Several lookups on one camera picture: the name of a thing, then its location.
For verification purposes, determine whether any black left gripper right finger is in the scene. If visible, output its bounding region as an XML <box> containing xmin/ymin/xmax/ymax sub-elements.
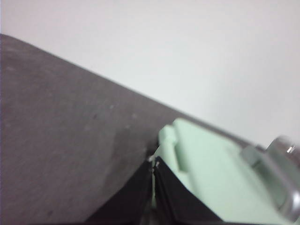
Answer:
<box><xmin>153</xmin><ymin>156</ymin><xmax>222</xmax><ymax>225</ymax></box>

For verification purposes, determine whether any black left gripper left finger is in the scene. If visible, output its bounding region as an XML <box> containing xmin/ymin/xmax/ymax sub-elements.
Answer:
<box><xmin>86</xmin><ymin>161</ymin><xmax>154</xmax><ymax>225</ymax></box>

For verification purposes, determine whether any mint green hinged griddle lid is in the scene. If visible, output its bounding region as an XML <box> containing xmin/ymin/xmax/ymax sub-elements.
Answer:
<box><xmin>172</xmin><ymin>118</ymin><xmax>300</xmax><ymax>225</ymax></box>

